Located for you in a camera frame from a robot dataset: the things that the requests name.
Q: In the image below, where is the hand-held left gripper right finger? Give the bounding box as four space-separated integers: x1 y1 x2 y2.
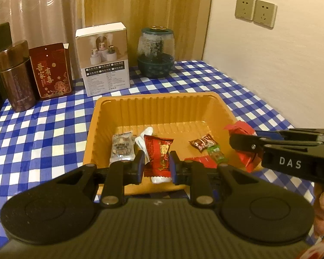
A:
169 150 263 207

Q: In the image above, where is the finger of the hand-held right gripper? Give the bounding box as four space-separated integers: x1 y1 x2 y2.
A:
255 128 324 139
229 133 324 155

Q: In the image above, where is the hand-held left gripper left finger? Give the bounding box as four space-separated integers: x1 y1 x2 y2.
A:
54 150 147 207

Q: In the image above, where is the large red snack packet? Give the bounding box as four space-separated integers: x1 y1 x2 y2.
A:
224 121 263 174

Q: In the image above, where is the red snack packet white edge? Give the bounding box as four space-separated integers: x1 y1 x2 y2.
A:
143 135 175 184

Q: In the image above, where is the clear grey snack packet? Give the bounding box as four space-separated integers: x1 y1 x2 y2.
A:
111 131 136 164

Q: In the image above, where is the dark red printed candy packet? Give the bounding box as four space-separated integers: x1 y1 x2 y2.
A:
189 133 217 152
184 156 220 170

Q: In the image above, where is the green candy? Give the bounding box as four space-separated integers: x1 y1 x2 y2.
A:
206 145 229 166

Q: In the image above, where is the orange plastic tray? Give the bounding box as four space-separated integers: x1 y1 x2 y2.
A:
82 92 263 196

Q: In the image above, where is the white green candy wrapper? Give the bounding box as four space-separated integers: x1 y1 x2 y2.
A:
134 127 155 154

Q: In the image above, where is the blue white checkered tablecloth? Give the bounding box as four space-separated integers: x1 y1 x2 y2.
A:
0 59 324 249

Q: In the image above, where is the white product box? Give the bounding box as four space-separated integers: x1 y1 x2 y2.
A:
75 22 131 98

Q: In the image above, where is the glass jar teal base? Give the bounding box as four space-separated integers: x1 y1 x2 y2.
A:
137 25 176 79

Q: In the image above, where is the red patterned gift box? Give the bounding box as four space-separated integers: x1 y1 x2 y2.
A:
29 42 74 100

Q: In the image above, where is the brown metal thermos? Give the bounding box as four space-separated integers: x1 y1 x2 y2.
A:
0 40 37 113

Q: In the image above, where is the wooden door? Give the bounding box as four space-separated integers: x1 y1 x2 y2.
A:
84 0 214 63

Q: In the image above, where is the dark chair back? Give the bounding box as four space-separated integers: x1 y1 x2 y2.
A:
0 22 13 118

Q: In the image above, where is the beige curtain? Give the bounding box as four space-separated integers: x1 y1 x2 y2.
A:
0 0 85 80

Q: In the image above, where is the beige wall socket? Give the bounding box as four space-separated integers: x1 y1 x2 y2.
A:
234 0 256 21
252 0 277 28

